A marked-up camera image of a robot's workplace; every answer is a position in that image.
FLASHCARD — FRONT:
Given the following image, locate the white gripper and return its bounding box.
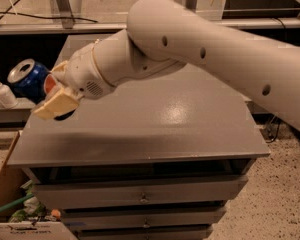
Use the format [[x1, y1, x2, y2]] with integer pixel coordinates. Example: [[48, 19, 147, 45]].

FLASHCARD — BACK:
[[31, 43, 115, 120]]

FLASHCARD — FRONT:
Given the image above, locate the blue pepsi can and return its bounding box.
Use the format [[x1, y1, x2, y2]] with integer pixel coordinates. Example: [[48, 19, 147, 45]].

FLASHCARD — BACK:
[[7, 59, 58, 104]]

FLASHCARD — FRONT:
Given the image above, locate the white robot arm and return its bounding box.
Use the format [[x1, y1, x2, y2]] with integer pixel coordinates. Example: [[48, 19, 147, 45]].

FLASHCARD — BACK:
[[33, 0, 300, 131]]

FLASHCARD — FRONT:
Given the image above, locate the white pump bottle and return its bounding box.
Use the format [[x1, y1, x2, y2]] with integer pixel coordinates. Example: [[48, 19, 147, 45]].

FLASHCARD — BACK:
[[0, 82, 18, 109]]

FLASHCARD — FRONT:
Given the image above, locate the cardboard box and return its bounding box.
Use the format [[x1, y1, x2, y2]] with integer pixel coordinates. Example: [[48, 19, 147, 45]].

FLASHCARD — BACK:
[[0, 131, 28, 222]]

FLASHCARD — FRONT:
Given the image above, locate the grey drawer cabinet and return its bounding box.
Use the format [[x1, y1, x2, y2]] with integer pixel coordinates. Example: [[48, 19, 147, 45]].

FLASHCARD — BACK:
[[6, 33, 271, 240]]

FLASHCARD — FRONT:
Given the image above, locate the white printed box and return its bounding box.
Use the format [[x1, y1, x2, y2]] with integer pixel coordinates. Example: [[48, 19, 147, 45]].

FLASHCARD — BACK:
[[0, 222, 78, 240]]

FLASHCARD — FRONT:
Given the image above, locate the metal rail frame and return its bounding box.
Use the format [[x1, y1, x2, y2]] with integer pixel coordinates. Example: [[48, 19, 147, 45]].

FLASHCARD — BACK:
[[0, 0, 300, 35]]

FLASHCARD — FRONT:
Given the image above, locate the black cable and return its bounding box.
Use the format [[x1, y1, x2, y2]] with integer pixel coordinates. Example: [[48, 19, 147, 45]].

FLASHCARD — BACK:
[[0, 0, 98, 24]]

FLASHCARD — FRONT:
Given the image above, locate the green hose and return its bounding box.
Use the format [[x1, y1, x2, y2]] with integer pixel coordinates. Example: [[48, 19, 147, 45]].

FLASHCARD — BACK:
[[0, 193, 35, 218]]

